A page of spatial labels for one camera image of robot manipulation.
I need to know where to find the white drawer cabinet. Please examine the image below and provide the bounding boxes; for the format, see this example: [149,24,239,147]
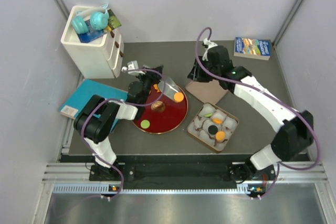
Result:
[61,5,124,79]

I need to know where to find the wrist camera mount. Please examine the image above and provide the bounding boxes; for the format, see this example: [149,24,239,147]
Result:
[202,38,218,61]
[121,60,139,75]

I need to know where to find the round red lacquer plate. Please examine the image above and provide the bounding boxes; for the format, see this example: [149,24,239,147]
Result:
[133,89,188,134]

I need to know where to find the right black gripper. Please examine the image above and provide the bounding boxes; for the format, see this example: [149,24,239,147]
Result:
[187,57,220,83]

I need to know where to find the beige tin lid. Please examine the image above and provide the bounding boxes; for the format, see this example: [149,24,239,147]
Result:
[185,80,228,104]

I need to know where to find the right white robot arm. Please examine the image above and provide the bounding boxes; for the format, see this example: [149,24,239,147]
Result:
[188,45,314,180]

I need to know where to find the teal headphones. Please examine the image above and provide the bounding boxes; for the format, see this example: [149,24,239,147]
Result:
[71,4,109,34]

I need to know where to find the grey slotted cable duct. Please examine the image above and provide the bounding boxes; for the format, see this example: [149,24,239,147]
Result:
[52,184,262,195]

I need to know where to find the tin box with paper cups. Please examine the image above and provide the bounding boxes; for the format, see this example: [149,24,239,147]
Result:
[187,103,239,153]

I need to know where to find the blue notebook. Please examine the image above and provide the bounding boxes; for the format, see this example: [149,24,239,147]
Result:
[58,79,127,119]

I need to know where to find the black round cookie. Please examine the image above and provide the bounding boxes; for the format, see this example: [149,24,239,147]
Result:
[207,125,218,135]

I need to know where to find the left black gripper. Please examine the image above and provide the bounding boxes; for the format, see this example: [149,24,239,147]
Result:
[135,65,164,105]

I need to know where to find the green round cookie bottom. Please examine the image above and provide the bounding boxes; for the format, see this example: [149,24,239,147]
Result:
[140,120,150,129]

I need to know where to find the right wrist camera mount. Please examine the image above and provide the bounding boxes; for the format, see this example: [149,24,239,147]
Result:
[202,38,218,61]

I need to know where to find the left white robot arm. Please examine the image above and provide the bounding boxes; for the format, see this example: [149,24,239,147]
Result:
[73,61,163,180]

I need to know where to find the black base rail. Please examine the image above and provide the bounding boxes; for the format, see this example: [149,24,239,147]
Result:
[89,163,274,183]

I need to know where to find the orange fish shaped cookie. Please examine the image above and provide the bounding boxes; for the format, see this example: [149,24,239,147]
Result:
[153,84,161,93]

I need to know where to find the colourful paperback book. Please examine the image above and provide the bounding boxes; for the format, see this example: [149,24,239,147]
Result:
[234,37,271,60]

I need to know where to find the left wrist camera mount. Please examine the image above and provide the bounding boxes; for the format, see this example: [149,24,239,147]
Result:
[121,60,139,75]

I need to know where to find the orange round cookie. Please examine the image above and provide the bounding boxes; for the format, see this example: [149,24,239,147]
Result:
[212,118,223,124]
[173,92,184,103]
[215,131,226,142]

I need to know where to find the blue book on cabinet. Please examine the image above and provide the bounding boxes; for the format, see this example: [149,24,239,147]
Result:
[77,26,106,43]

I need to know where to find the orange round cookie top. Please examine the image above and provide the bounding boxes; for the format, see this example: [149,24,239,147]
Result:
[173,92,184,103]

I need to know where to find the green picture card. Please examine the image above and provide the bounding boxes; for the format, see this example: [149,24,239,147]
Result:
[106,9,122,31]

